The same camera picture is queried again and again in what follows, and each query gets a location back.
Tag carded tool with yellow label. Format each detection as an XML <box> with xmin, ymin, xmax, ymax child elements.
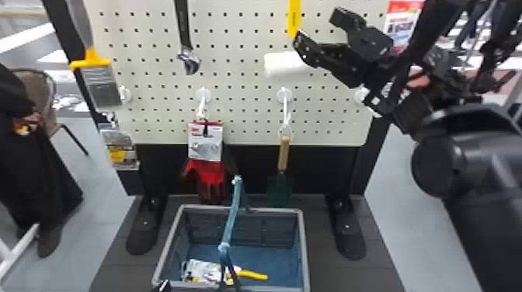
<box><xmin>99</xmin><ymin>122</ymin><xmax>141</xmax><ymax>172</ymax></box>

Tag yellow handled scraper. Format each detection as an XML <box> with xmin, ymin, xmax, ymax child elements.
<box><xmin>64</xmin><ymin>0</ymin><xmax>124</xmax><ymax>110</ymax></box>

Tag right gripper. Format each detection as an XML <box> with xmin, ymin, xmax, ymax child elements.
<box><xmin>292</xmin><ymin>6</ymin><xmax>395</xmax><ymax>89</ymax></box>

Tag black handled wrench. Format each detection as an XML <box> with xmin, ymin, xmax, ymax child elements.
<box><xmin>173</xmin><ymin>0</ymin><xmax>202</xmax><ymax>76</ymax></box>

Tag yellow pliers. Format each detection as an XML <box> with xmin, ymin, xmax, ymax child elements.
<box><xmin>180</xmin><ymin>258</ymin><xmax>270</xmax><ymax>287</ymax></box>

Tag wooden handled brush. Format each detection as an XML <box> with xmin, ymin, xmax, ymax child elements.
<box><xmin>266</xmin><ymin>126</ymin><xmax>295</xmax><ymax>207</ymax></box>

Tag brown chair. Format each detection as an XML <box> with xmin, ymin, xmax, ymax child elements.
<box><xmin>11</xmin><ymin>68</ymin><xmax>89</xmax><ymax>157</ymax></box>

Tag yellow handled paint roller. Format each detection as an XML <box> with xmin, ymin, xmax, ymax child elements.
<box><xmin>263</xmin><ymin>0</ymin><xmax>316</xmax><ymax>78</ymax></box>

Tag blue basket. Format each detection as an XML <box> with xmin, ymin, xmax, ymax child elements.
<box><xmin>151</xmin><ymin>175</ymin><xmax>311</xmax><ymax>292</ymax></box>

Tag red and white card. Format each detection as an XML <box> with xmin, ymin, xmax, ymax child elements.
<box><xmin>383</xmin><ymin>0</ymin><xmax>426</xmax><ymax>50</ymax></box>

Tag white pegboard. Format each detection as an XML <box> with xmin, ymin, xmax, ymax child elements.
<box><xmin>40</xmin><ymin>0</ymin><xmax>393</xmax><ymax>262</ymax></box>

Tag red gloves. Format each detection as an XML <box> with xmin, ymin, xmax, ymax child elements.
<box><xmin>180</xmin><ymin>120</ymin><xmax>230</xmax><ymax>206</ymax></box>

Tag person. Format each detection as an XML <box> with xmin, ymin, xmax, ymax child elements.
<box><xmin>0</xmin><ymin>62</ymin><xmax>85</xmax><ymax>259</ymax></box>

